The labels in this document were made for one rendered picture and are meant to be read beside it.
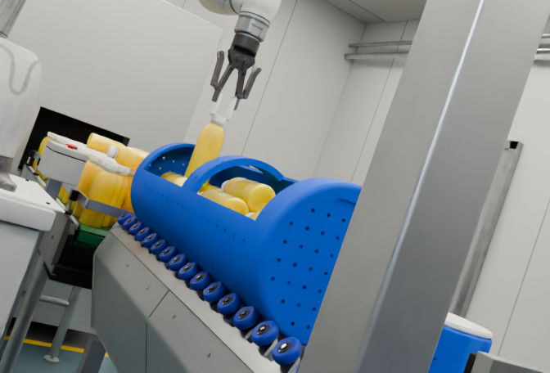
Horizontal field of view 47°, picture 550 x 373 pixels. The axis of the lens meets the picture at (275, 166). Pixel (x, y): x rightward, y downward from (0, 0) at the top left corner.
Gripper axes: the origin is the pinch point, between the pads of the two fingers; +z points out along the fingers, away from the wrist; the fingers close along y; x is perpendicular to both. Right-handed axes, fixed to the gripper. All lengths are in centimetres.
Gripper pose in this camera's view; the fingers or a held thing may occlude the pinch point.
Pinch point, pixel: (223, 106)
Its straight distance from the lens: 176.9
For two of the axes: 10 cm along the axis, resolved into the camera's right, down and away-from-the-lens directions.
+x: -4.2, -1.0, 9.0
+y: 8.4, 3.2, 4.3
